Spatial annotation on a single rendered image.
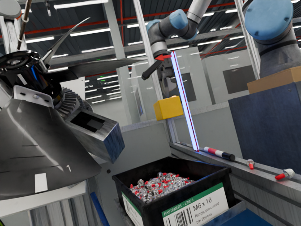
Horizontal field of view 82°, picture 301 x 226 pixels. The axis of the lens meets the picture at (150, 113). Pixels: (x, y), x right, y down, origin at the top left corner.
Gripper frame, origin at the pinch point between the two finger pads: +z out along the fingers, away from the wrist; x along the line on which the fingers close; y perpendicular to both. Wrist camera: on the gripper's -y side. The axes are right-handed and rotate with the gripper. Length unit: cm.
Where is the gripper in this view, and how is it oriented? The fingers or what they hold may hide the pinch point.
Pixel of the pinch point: (165, 95)
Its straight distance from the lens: 81.8
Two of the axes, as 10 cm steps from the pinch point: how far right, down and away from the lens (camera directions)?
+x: -1.3, 0.8, 9.9
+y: 9.6, -2.2, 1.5
